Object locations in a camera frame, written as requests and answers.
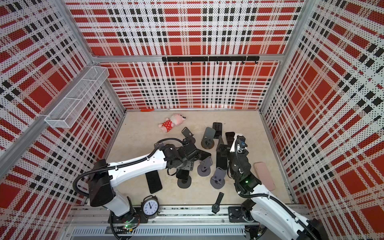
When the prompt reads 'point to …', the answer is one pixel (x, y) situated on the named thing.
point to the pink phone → (265, 177)
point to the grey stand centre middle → (204, 169)
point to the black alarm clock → (150, 206)
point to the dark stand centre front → (183, 183)
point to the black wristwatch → (215, 207)
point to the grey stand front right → (217, 181)
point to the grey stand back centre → (189, 138)
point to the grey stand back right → (207, 142)
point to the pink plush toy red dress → (176, 120)
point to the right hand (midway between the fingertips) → (229, 137)
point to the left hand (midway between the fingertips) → (185, 165)
